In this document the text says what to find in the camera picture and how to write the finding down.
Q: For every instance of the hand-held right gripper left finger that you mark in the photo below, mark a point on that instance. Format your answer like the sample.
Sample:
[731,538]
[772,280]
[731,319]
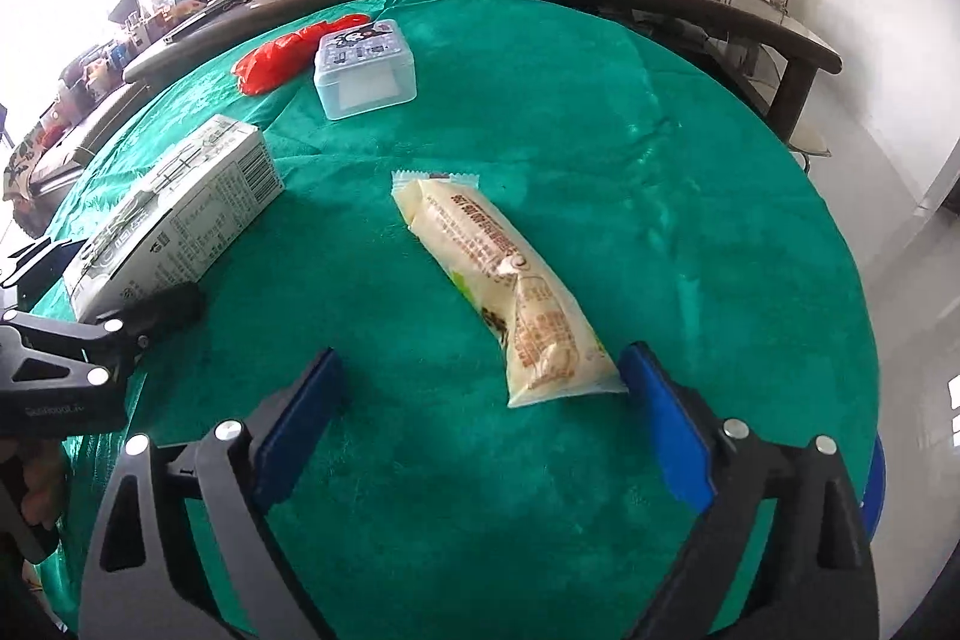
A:
[300,430]

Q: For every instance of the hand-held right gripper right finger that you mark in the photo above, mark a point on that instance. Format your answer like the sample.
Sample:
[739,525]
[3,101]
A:
[667,419]

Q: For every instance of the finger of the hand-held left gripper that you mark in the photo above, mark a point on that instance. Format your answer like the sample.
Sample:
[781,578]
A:
[49,265]
[161,310]

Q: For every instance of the white green carton box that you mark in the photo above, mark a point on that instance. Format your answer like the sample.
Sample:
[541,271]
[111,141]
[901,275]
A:
[172,212]

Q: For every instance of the cream snack packet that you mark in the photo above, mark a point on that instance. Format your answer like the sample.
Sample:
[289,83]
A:
[487,265]

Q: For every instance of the person's left hand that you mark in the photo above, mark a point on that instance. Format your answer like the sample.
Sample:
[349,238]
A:
[45,486]

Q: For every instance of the blue plastic stool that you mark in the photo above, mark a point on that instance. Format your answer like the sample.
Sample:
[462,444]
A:
[874,482]

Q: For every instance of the green tablecloth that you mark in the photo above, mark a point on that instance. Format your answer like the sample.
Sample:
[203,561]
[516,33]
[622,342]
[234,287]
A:
[600,160]

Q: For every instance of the red plastic bag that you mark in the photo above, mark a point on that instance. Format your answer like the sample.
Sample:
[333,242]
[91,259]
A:
[277,59]

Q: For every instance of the clear plastic lidded box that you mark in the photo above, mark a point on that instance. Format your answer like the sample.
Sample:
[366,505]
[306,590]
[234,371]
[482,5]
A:
[360,85]

